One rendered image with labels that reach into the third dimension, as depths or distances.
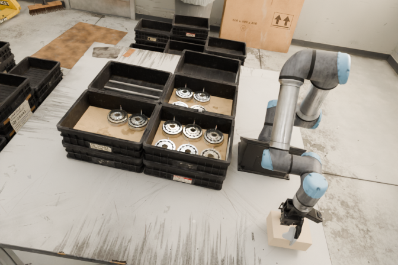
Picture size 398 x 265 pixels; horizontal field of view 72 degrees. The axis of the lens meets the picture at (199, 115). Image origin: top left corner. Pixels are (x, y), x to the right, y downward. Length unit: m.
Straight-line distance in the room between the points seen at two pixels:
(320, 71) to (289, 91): 0.13
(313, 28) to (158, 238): 3.87
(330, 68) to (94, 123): 1.11
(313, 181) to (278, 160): 0.15
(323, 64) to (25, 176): 1.37
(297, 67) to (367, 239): 1.70
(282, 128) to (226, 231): 0.53
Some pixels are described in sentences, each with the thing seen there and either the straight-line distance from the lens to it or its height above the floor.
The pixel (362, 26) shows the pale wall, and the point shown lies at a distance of 4.76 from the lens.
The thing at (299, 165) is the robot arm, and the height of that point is 1.09.
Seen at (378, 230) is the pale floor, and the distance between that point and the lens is 2.62.
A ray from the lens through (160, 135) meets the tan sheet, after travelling 1.41.
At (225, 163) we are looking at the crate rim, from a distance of 1.21.
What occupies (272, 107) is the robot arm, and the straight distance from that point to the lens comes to 1.46.
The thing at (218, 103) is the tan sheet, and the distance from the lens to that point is 1.65.
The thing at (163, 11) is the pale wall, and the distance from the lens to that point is 4.42.
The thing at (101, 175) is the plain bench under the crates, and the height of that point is 0.70.
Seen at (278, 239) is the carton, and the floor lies 0.78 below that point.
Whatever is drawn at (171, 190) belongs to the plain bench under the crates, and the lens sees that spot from 1.37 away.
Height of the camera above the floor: 1.86
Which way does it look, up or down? 42 degrees down
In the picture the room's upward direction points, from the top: 9 degrees clockwise
